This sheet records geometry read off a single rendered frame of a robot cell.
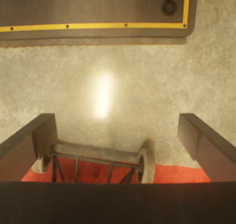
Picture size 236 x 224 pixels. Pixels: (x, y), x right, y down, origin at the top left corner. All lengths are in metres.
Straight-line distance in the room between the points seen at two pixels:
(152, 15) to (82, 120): 0.61
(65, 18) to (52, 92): 0.47
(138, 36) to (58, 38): 0.22
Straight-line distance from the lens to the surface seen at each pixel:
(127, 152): 0.96
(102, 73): 0.81
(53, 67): 0.87
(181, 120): 0.16
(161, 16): 0.51
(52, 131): 0.17
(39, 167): 0.85
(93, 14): 0.50
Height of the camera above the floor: 0.80
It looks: 73 degrees down
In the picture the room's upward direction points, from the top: 177 degrees counter-clockwise
